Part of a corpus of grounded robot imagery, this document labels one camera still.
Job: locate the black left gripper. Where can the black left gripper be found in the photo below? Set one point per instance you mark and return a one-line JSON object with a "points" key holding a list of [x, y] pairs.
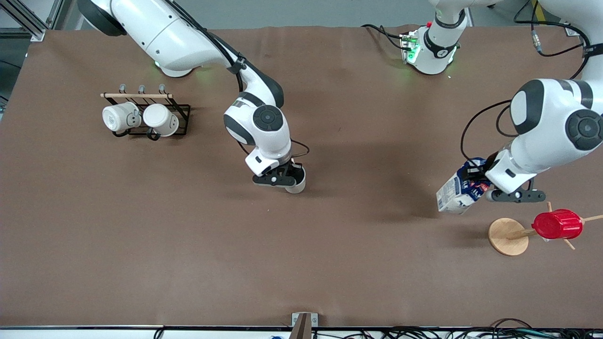
{"points": [[489, 165]]}

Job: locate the white mug with grey inside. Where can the white mug with grey inside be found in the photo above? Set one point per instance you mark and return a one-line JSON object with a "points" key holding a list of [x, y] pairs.
{"points": [[297, 189]]}

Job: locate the blue and white milk carton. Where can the blue and white milk carton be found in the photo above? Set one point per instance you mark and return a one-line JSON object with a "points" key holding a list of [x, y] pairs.
{"points": [[452, 195]]}

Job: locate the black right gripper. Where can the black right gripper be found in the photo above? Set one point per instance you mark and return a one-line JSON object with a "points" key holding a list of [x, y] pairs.
{"points": [[293, 169]]}

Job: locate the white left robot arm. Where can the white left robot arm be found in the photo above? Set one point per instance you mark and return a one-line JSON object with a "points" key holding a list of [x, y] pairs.
{"points": [[546, 127]]}

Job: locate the wooden cup tree stand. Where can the wooden cup tree stand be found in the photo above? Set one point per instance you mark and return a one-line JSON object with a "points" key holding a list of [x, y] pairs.
{"points": [[506, 235]]}

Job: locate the red ribbed plastic cup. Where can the red ribbed plastic cup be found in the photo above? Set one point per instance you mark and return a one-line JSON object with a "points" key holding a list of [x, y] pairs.
{"points": [[558, 225]]}

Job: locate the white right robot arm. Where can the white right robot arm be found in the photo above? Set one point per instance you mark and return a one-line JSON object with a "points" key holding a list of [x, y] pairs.
{"points": [[165, 33]]}

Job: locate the silver metal bracket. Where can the silver metal bracket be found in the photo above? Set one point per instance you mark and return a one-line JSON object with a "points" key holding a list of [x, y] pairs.
{"points": [[314, 320]]}

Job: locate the silver left base connector box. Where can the silver left base connector box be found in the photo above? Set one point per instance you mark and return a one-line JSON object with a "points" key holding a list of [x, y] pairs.
{"points": [[408, 40]]}

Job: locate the brown wooden post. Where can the brown wooden post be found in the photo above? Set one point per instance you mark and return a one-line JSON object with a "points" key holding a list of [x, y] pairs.
{"points": [[301, 329]]}

